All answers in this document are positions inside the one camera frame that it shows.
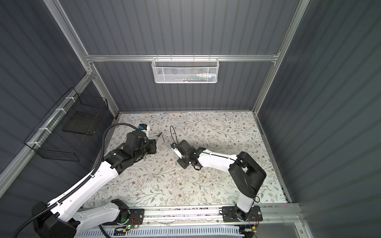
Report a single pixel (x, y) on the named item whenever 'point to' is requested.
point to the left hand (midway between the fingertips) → (156, 141)
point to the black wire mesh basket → (62, 134)
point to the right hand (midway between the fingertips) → (183, 158)
